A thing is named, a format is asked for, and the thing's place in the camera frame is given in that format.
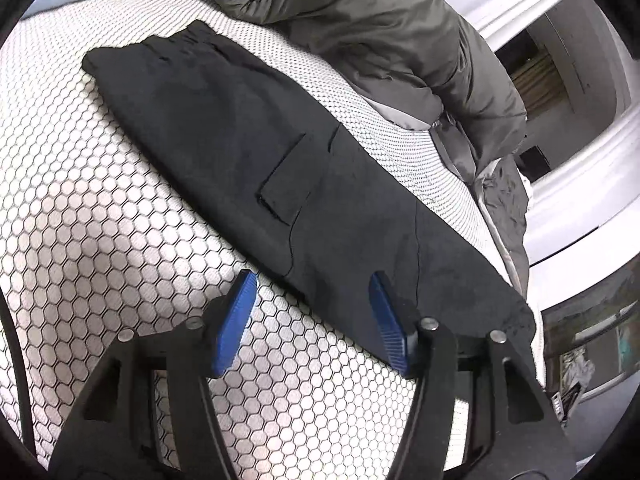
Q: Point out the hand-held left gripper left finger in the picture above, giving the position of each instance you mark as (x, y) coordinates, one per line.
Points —
(235, 325)

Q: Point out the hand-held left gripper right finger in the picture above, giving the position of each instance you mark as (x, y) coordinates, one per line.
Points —
(392, 322)

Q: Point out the black pants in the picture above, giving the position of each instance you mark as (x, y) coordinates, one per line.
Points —
(240, 125)

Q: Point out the dark grey blanket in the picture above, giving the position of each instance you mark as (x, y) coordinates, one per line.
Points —
(507, 195)

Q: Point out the hexagon patterned mattress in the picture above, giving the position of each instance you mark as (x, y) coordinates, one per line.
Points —
(100, 210)

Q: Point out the white crumpled clothes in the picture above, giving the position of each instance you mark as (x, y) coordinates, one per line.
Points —
(577, 372)

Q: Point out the glass door wardrobe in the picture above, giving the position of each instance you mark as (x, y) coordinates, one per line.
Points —
(590, 310)

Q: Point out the teal folded cloth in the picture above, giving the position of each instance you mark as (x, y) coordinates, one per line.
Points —
(626, 345)

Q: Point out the olive curtain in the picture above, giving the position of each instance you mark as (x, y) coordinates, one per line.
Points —
(535, 80)

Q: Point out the grey puffy duvet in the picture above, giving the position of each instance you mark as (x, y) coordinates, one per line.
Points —
(360, 25)

